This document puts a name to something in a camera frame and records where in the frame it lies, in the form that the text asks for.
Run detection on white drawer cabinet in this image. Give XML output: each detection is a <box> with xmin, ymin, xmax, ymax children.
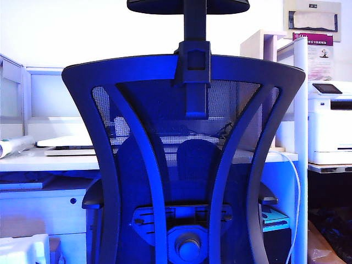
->
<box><xmin>0</xmin><ymin>188</ymin><xmax>92</xmax><ymax>264</ymax></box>

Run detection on under-desk keyboard tray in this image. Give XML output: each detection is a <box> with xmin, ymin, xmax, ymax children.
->
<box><xmin>0</xmin><ymin>173</ymin><xmax>57</xmax><ymax>192</ymax></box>

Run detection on black mesh office chair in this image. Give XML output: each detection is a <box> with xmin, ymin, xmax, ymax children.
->
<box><xmin>62</xmin><ymin>0</ymin><xmax>307</xmax><ymax>264</ymax></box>

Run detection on white laptop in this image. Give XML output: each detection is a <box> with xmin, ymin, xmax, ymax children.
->
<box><xmin>36</xmin><ymin>134</ymin><xmax>94</xmax><ymax>148</ymax></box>

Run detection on brown cardboard sheet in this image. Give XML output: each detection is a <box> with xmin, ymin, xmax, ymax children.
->
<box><xmin>307</xmin><ymin>219</ymin><xmax>349</xmax><ymax>264</ymax></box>

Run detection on white cable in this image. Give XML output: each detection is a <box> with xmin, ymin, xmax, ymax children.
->
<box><xmin>271</xmin><ymin>150</ymin><xmax>302</xmax><ymax>264</ymax></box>

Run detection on rolled white paper tube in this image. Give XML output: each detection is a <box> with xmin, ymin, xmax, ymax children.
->
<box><xmin>0</xmin><ymin>135</ymin><xmax>37</xmax><ymax>160</ymax></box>

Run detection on white wooden desk shelf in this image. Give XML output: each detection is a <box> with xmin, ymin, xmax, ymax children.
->
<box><xmin>240</xmin><ymin>29</ymin><xmax>288</xmax><ymax>152</ymax></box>

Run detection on black plastic bag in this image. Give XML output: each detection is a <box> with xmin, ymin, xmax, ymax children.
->
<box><xmin>309</xmin><ymin>206</ymin><xmax>352</xmax><ymax>262</ymax></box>

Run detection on teal cardboard box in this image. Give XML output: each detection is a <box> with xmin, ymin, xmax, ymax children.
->
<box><xmin>261</xmin><ymin>206</ymin><xmax>291</xmax><ymax>233</ymax></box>

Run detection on white cubicle rear partition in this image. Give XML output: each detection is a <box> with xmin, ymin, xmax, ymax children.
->
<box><xmin>26</xmin><ymin>65</ymin><xmax>91</xmax><ymax>136</ymax></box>

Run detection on purple and white wall poster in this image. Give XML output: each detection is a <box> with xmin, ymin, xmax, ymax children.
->
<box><xmin>291</xmin><ymin>32</ymin><xmax>334</xmax><ymax>82</ymax></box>

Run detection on white cubicle side partition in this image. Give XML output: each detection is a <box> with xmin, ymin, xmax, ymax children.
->
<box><xmin>0</xmin><ymin>53</ymin><xmax>29</xmax><ymax>138</ymax></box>

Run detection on printer stand table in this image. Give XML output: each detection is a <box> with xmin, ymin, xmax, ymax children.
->
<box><xmin>307</xmin><ymin>163</ymin><xmax>352</xmax><ymax>174</ymax></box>

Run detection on white cubicle partition end panel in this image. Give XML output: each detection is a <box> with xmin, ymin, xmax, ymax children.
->
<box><xmin>276</xmin><ymin>37</ymin><xmax>309</xmax><ymax>264</ymax></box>

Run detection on black computer tower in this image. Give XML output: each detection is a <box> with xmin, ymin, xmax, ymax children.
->
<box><xmin>262</xmin><ymin>227</ymin><xmax>293</xmax><ymax>264</ymax></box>

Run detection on white office printer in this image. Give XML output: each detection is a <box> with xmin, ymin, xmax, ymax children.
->
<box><xmin>307</xmin><ymin>80</ymin><xmax>352</xmax><ymax>166</ymax></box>

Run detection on white styrofoam block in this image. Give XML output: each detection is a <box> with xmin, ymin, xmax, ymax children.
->
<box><xmin>0</xmin><ymin>233</ymin><xmax>51</xmax><ymax>264</ymax></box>

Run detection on beige framed wall picture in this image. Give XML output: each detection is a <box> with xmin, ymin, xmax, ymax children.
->
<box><xmin>283</xmin><ymin>0</ymin><xmax>342</xmax><ymax>42</ymax></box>

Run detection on grey flat tray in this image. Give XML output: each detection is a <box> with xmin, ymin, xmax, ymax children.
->
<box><xmin>43</xmin><ymin>146</ymin><xmax>97</xmax><ymax>157</ymax></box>

